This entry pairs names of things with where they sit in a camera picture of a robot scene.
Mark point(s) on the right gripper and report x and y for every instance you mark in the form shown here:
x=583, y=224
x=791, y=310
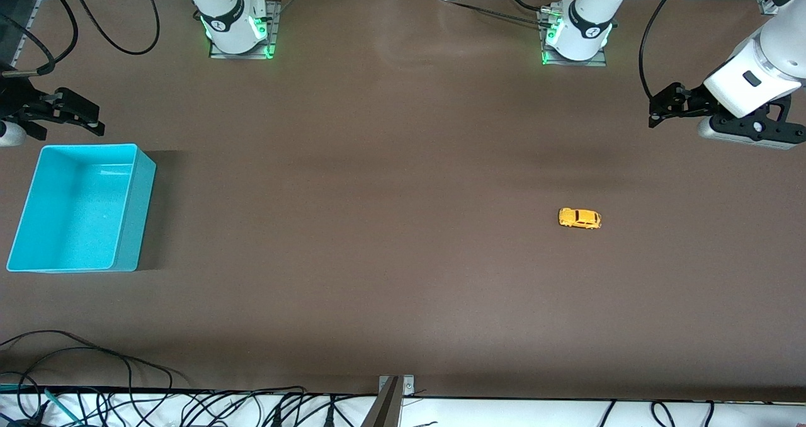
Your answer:
x=19, y=101

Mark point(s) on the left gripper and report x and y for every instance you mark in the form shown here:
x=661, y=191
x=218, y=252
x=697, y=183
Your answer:
x=692, y=101

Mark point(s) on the yellow beetle toy car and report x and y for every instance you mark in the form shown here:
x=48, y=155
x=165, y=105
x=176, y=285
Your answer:
x=580, y=218

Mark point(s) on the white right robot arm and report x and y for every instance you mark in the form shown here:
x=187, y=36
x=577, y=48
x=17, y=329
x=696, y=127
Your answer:
x=227, y=17

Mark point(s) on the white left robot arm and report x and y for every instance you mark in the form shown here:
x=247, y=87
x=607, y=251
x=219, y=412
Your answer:
x=589, y=24

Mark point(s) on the turquoise plastic bin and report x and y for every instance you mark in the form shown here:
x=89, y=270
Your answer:
x=75, y=213

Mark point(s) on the white ledge board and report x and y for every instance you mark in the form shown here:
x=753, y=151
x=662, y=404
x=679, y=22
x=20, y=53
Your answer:
x=504, y=415

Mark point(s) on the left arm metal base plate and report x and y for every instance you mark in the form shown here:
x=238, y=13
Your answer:
x=579, y=63

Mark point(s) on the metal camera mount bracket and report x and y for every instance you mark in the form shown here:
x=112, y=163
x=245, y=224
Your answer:
x=385, y=408

